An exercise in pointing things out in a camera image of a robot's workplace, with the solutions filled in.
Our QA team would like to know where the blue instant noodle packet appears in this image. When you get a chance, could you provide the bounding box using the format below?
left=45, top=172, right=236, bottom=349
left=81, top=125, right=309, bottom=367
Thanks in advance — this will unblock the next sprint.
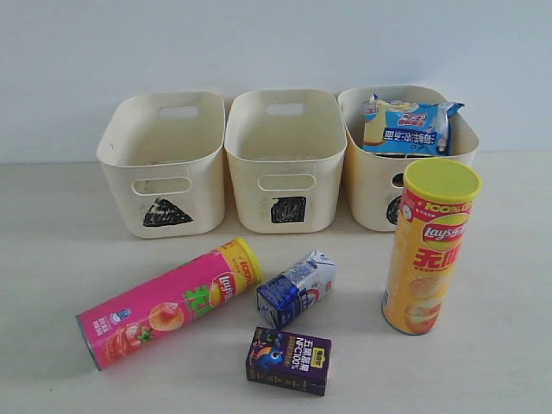
left=362, top=95, right=464, bottom=157

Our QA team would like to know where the pink Lays chips can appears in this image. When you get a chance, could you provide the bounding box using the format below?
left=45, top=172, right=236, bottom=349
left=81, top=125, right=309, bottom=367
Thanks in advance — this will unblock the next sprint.
left=76, top=238, right=262, bottom=371

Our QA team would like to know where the middle cream plastic bin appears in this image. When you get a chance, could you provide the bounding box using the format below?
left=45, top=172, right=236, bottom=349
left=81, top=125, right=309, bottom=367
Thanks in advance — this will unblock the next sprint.
left=224, top=89, right=347, bottom=234

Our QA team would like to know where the blue white milk carton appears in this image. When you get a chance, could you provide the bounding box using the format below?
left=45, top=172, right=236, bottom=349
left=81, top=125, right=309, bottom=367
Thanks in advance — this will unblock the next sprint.
left=256, top=249, right=337, bottom=329

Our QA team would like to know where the left cream plastic bin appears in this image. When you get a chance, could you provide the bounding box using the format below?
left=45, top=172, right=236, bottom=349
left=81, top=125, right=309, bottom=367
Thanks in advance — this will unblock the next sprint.
left=97, top=91, right=226, bottom=239

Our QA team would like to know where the purple juice carton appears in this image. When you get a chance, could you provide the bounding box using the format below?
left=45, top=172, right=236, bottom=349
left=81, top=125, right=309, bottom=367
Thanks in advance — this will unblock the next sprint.
left=245, top=327, right=332, bottom=396

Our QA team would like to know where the yellow Lays chips can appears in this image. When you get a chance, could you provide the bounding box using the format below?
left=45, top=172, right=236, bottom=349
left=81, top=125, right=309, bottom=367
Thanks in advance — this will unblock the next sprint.
left=381, top=158, right=480, bottom=336

